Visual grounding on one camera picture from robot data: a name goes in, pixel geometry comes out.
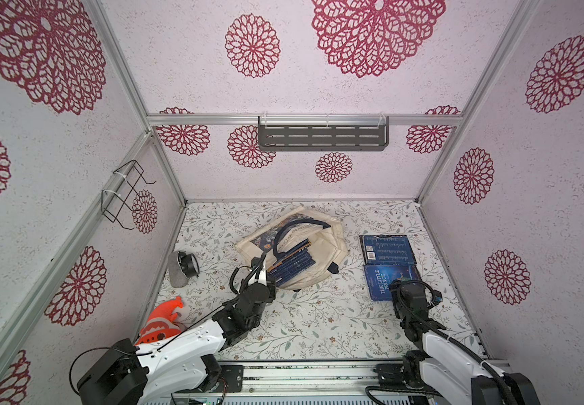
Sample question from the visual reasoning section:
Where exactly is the blue Little Prince book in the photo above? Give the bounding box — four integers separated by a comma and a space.
364, 264, 420, 302

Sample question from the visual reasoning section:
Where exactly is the blue book with barcode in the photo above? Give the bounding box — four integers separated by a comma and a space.
360, 235, 417, 265

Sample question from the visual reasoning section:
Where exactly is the cream canvas tote bag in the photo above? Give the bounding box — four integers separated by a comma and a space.
236, 206, 349, 290

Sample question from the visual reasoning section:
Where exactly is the stack of blue books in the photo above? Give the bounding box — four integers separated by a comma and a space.
268, 239, 316, 287

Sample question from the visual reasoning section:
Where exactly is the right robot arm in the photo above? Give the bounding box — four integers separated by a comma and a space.
389, 279, 540, 404

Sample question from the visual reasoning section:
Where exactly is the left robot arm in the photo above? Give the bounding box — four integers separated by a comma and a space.
72, 253, 276, 404

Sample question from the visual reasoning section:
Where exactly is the red toy figure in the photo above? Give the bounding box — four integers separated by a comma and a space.
135, 296, 185, 345

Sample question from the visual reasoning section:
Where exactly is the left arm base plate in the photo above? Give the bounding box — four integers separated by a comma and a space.
179, 364, 245, 394

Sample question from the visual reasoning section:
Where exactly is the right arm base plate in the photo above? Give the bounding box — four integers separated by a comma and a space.
375, 361, 424, 391

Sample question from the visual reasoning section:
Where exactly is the aluminium rail frame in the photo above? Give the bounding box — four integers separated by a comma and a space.
218, 358, 408, 396

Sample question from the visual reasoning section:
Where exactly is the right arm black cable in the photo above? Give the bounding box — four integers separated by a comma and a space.
365, 280, 521, 405

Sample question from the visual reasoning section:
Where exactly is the black wire wall rack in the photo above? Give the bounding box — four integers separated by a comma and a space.
99, 160, 156, 231

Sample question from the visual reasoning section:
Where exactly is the grey slotted wall shelf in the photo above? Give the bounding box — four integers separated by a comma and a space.
257, 116, 389, 152

